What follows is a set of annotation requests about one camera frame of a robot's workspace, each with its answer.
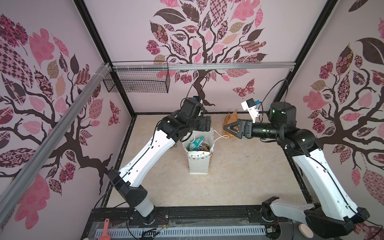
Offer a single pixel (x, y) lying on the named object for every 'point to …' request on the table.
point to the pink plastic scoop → (105, 236)
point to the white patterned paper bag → (199, 162)
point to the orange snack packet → (229, 118)
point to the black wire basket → (151, 76)
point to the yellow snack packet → (205, 147)
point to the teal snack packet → (197, 144)
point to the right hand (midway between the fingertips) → (229, 127)
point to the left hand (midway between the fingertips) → (202, 122)
